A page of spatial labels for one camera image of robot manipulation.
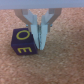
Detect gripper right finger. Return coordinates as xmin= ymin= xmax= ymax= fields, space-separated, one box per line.
xmin=41 ymin=8 xmax=62 ymax=51

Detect purple block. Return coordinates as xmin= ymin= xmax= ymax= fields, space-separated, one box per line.
xmin=9 ymin=27 xmax=36 ymax=57

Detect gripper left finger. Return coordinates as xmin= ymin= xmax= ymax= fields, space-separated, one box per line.
xmin=14 ymin=8 xmax=43 ymax=51

